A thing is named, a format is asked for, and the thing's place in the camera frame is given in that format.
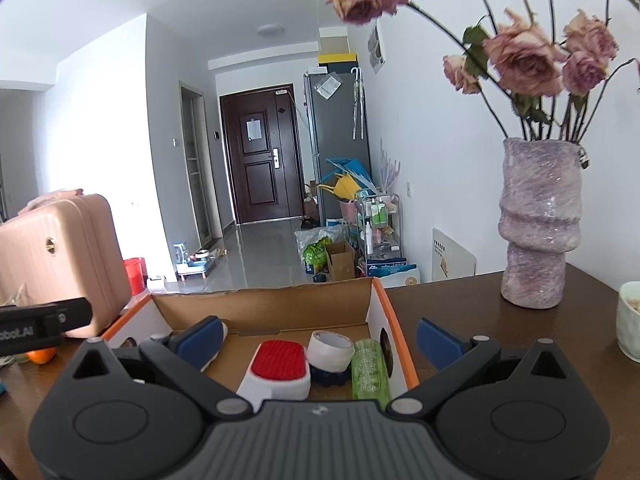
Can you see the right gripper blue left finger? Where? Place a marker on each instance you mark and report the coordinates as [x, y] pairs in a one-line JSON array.
[[179, 362]]

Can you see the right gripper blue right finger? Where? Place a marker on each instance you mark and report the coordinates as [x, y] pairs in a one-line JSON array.
[[458, 363]]

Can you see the green plastic bottle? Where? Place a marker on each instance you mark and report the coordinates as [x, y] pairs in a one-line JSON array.
[[369, 373]]

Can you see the red white lint brush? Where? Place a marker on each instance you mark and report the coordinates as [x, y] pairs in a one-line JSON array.
[[278, 370]]

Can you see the white round tape roll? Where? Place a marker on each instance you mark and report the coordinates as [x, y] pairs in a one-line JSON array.
[[329, 356]]

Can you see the orange fruit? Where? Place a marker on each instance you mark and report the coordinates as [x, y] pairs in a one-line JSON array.
[[42, 356]]

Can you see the pink hard suitcase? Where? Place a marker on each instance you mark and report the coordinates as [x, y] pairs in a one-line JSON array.
[[62, 250]]

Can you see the white leaning board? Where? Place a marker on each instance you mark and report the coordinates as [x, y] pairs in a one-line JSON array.
[[449, 259]]

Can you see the red cardboard tray box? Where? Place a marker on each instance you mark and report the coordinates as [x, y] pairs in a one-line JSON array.
[[355, 308]]

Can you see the small brown cardboard box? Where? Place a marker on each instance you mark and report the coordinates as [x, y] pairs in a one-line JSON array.
[[341, 261]]

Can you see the lilac ceramic vase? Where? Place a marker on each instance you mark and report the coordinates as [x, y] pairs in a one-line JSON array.
[[540, 210]]

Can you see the metal storage rack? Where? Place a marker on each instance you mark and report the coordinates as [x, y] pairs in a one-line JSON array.
[[378, 224]]

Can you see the green plastic bag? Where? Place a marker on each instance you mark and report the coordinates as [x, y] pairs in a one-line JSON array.
[[314, 255]]

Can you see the pale green ceramic bowl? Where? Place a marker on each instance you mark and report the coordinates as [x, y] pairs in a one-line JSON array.
[[628, 320]]

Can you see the yellow blue folded items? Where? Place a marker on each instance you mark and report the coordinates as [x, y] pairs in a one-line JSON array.
[[347, 179]]

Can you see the dark brown entrance door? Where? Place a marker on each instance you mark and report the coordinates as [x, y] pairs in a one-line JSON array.
[[264, 157]]

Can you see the grey refrigerator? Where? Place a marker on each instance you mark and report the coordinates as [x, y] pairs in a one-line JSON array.
[[336, 118]]

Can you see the dried pink roses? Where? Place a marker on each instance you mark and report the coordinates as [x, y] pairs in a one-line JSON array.
[[555, 79]]

